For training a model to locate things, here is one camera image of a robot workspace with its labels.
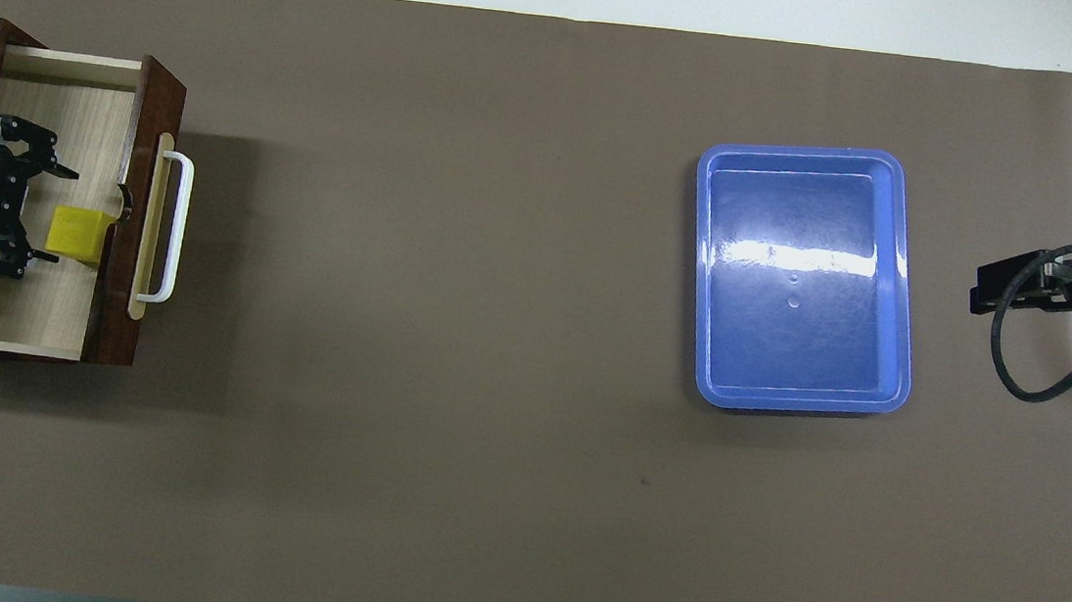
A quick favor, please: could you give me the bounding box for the yellow block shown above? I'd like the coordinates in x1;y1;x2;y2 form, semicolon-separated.
44;205;113;268

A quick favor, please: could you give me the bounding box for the wooden drawer with white handle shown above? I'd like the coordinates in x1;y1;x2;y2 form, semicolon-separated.
0;41;206;375

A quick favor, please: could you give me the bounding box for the blue plastic tray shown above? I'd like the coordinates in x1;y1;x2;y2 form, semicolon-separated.
675;133;935;426

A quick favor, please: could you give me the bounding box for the brown table mat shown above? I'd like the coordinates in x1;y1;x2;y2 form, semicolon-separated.
0;0;1072;602

